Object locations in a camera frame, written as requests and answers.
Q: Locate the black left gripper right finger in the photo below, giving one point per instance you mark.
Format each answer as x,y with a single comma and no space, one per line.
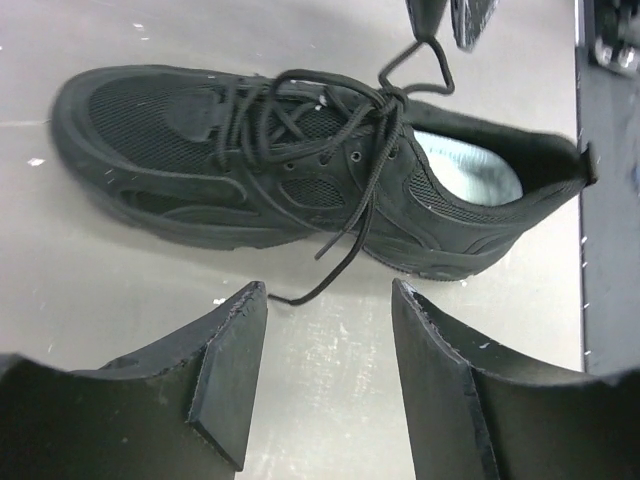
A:
476,409

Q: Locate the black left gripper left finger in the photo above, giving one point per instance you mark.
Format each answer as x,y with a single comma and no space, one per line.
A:
178,408

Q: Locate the black base plate strip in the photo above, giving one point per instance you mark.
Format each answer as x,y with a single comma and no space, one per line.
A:
608,123

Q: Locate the black shoe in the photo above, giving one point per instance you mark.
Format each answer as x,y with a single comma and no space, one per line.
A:
464,190

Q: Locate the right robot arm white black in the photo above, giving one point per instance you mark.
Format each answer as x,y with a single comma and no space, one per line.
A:
608,29

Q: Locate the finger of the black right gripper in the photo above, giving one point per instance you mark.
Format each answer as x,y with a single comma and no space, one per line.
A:
425,17
469,19

